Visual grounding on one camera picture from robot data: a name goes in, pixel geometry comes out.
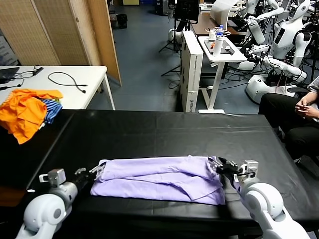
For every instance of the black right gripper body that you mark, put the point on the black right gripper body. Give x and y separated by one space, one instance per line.
229 171

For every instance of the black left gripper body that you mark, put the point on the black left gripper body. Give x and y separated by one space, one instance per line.
83 180

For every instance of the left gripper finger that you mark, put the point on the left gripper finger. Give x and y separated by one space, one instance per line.
97 171
80 171

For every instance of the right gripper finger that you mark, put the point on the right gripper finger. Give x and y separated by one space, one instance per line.
226 162
212 166

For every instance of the lavender t-shirt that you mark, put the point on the lavender t-shirt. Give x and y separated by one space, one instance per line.
154 179

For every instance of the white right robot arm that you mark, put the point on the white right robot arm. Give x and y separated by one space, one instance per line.
264 206

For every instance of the person's right forearm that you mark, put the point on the person's right forearm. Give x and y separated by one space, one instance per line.
314 95

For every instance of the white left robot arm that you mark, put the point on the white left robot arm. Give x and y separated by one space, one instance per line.
42 214

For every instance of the small white robot base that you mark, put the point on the small white robot base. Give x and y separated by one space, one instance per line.
172 34

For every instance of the white robot with cylinder forearm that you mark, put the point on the white robot with cylinder forearm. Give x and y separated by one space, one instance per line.
256 32

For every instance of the person's left forearm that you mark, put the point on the person's left forearm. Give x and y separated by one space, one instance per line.
317 114

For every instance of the person's left hand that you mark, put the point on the person's left hand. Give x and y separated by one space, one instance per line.
307 112

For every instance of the person's right hand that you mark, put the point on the person's right hand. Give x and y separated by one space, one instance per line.
303 102

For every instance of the black plastic table sheet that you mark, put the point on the black plastic table sheet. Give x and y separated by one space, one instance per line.
139 134

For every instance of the blue striped garment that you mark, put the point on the blue striped garment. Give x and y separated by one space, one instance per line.
52 111

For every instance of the seated person in black trousers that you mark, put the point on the seated person in black trousers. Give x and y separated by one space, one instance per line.
279 107

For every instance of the orange garment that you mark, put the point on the orange garment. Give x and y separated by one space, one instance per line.
22 115

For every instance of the white rectangular table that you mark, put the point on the white rectangular table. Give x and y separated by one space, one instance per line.
94 79

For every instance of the tall white cardboard box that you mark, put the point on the tall white cardboard box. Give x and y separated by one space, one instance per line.
192 74

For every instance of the white standing desk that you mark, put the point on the white standing desk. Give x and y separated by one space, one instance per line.
236 57

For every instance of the black power adapter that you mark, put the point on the black power adapter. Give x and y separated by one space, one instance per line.
38 70

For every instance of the white tumbler bottle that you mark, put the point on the white tumbler bottle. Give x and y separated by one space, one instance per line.
217 47

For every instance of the black tray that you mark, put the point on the black tray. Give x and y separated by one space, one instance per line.
208 45

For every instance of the black laptop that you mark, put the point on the black laptop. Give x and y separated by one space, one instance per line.
7 73

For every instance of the white paper cup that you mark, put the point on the white paper cup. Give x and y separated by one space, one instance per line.
211 36

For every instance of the clear water bottle blue label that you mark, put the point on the clear water bottle blue label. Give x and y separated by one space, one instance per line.
219 30

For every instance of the large white humanoid robot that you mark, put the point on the large white humanoid robot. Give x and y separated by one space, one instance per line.
284 37

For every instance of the brown wooden desk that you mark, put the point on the brown wooden desk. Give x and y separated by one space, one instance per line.
202 24

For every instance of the wooden folding partition screen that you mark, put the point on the wooden folding partition screen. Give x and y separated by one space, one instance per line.
49 32

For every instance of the black trash bin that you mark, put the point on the black trash bin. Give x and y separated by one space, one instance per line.
122 21

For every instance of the white curved machine shell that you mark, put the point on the white curved machine shell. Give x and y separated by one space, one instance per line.
220 9

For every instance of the black monitor on tripod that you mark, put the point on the black monitor on tripod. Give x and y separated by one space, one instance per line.
187 10

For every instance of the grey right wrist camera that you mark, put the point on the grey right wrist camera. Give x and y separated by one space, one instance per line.
250 166

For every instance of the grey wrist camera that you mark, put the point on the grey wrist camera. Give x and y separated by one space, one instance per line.
58 175
250 166

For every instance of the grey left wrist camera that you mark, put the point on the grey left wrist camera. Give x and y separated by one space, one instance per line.
58 175

